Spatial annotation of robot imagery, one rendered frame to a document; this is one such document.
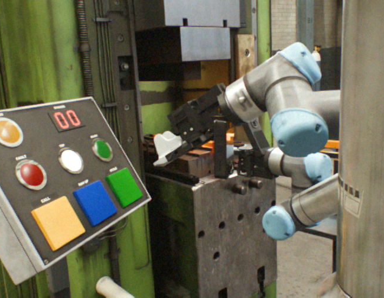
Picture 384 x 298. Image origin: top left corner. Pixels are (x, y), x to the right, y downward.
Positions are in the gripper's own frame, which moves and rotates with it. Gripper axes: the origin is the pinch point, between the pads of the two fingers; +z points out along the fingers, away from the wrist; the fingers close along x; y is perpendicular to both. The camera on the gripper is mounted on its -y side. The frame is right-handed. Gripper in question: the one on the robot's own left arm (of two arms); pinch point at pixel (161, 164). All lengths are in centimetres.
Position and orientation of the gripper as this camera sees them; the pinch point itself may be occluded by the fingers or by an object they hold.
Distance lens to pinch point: 81.3
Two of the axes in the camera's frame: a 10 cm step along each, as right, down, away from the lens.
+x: -4.1, 2.0, -8.9
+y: -5.0, -8.6, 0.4
